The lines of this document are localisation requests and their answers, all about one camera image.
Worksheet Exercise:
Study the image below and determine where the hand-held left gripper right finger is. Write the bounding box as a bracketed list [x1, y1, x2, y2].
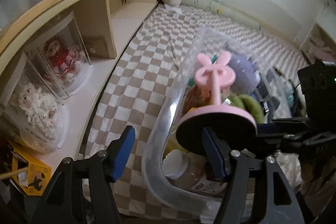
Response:
[202, 126, 313, 224]

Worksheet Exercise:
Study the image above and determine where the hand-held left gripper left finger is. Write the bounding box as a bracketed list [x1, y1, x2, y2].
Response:
[25, 125, 136, 224]

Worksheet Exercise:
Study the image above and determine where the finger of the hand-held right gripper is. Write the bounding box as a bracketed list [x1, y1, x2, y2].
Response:
[252, 119, 310, 147]

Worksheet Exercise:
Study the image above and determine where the clear plastic container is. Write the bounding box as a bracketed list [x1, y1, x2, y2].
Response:
[141, 27, 294, 223]

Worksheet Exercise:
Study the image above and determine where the pink bunny fan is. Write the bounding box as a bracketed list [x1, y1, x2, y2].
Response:
[175, 51, 259, 157]

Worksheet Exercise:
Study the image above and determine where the green plush toy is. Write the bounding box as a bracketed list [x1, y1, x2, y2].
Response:
[223, 94, 264, 123]

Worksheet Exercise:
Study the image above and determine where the clear jar white lid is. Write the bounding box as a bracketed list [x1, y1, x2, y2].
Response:
[164, 151, 208, 189]

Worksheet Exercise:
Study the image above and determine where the silver rectangular case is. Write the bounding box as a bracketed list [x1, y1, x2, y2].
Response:
[259, 73, 280, 111]

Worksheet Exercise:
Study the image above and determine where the pile of clothes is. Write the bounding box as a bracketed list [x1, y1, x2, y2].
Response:
[310, 38, 336, 59]

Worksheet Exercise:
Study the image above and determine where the open clothes shelf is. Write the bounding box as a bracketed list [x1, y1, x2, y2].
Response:
[299, 22, 336, 62]

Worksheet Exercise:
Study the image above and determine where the purple plush toy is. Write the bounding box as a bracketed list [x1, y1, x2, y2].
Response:
[228, 53, 261, 94]

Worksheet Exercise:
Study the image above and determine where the yellow box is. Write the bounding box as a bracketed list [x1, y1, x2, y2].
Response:
[5, 140, 51, 197]

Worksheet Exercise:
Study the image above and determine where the white doll in clear case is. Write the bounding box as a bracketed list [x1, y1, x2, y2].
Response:
[0, 52, 70, 153]

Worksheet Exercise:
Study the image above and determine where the cardboard box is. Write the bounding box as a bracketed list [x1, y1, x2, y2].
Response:
[84, 35, 109, 59]

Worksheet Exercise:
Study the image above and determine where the red doll in clear case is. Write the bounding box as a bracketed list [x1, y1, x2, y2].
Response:
[25, 12, 93, 100]

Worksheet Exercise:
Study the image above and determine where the green bolster pillow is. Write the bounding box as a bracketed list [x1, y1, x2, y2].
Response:
[181, 0, 263, 31]

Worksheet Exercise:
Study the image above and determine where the white tissue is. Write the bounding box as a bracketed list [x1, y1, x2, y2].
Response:
[165, 5, 183, 14]

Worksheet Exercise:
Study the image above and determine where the wooden shelf unit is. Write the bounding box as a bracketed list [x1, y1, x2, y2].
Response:
[0, 0, 162, 161]

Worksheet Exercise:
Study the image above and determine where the orange coiled cord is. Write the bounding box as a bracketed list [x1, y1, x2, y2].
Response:
[184, 85, 208, 114]

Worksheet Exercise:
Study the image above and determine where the white wall board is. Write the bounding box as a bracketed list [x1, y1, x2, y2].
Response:
[221, 0, 303, 43]

